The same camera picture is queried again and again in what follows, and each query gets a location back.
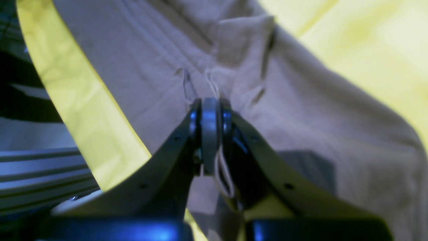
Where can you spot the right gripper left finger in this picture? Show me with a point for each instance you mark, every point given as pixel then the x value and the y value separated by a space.
pixel 150 204

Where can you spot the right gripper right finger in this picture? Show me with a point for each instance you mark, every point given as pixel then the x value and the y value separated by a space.
pixel 278 203

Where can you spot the brown T-shirt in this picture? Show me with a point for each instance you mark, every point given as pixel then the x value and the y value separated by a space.
pixel 157 56

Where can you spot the yellow table cloth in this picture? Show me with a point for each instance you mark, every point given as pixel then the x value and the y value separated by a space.
pixel 108 142

